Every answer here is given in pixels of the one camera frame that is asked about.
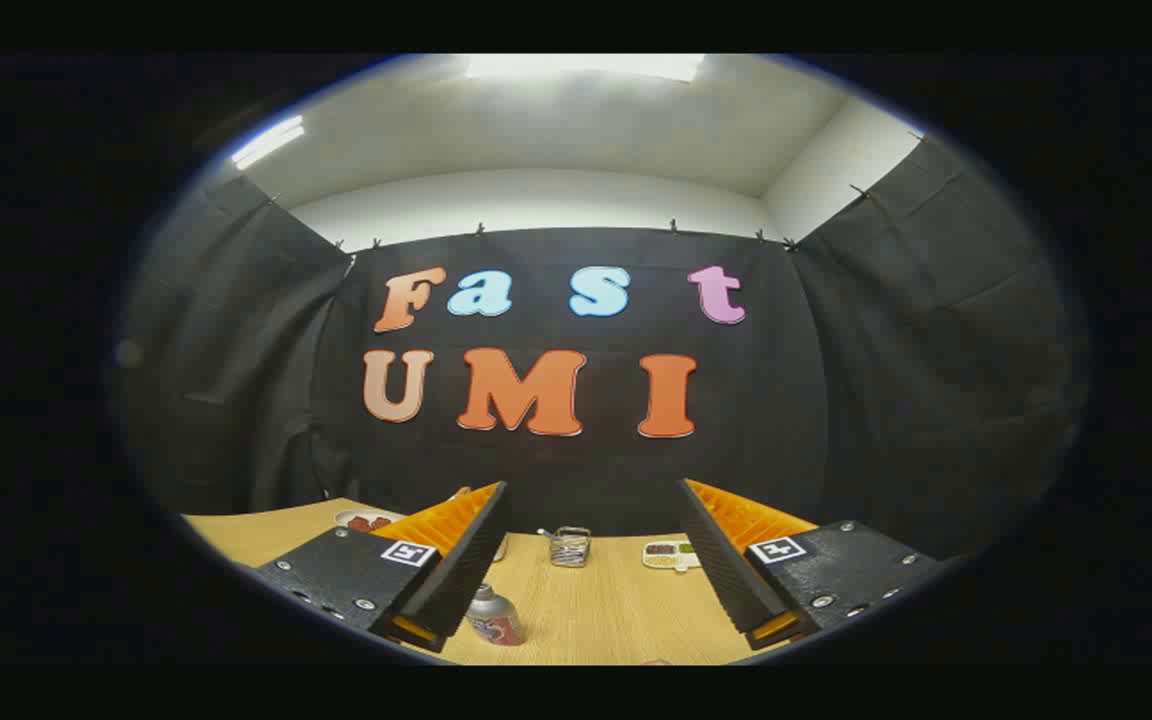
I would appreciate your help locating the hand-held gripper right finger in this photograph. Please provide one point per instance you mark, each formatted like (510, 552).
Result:
(721, 570)

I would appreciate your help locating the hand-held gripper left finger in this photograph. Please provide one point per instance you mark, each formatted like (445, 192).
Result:
(466, 570)

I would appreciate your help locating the silver juice bottle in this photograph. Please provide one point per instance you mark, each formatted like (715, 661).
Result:
(493, 618)

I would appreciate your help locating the white toaster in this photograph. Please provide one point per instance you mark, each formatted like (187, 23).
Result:
(501, 549)

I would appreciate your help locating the white divided dish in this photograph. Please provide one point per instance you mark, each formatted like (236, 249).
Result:
(671, 555)

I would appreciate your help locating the white oval plate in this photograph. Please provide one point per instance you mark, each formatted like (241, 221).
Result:
(344, 518)

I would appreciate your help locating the wooden table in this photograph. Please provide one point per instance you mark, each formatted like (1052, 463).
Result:
(596, 615)

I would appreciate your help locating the ceiling strip light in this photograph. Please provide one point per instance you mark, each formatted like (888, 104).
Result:
(268, 142)

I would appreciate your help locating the ceiling panel light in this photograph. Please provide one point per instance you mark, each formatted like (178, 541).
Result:
(586, 66)

